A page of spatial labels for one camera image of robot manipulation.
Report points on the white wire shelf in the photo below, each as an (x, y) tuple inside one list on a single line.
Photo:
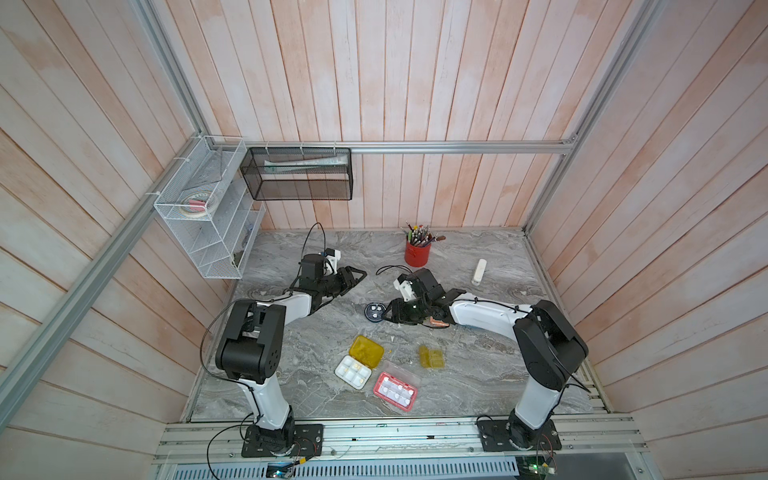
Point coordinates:
[(218, 245)]

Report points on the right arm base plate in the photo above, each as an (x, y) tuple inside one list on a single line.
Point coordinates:
[(504, 435)]

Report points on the red pen cup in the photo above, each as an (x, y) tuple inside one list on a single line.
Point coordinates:
[(417, 256)]

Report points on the yellow lid white pillbox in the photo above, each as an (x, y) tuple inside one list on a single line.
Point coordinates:
[(363, 357)]

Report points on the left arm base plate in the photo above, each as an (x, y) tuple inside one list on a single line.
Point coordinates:
[(303, 440)]

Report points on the red pillbox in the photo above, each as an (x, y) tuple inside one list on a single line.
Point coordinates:
[(395, 392)]

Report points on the small yellow pillbox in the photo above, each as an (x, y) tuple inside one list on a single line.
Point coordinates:
[(430, 358)]

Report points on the orange pillbox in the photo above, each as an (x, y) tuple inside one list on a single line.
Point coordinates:
[(434, 324)]

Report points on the black mesh basket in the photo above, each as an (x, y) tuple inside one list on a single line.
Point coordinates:
[(298, 173)]

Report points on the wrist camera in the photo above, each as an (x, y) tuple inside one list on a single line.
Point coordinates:
[(405, 288), (332, 258)]

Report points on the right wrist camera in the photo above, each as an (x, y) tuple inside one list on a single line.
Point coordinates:
[(405, 288)]

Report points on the tape roll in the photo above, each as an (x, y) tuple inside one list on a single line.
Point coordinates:
[(198, 205)]

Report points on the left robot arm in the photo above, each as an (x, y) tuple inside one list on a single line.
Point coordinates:
[(250, 346)]

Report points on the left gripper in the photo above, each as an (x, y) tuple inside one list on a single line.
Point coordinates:
[(348, 281)]

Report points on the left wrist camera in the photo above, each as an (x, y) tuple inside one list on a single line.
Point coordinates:
[(332, 258)]

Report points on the white rectangular device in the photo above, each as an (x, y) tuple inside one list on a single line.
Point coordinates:
[(479, 272)]

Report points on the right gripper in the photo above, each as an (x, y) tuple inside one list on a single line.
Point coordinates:
[(397, 312)]

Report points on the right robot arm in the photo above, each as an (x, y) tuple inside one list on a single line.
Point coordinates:
[(551, 348)]

